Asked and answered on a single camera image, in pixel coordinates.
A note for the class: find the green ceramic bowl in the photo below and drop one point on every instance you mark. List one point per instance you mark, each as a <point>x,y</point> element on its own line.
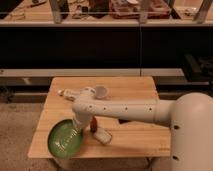
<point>64,140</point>

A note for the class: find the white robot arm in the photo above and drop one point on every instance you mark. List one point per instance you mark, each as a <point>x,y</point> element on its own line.
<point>190,119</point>

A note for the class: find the black rectangular box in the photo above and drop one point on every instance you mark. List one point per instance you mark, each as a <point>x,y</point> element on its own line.
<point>121,121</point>

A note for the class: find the wooden table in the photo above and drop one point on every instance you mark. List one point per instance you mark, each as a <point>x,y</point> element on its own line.
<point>132,139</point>

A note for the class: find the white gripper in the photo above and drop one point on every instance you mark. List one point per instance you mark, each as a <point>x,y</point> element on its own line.
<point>81,121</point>

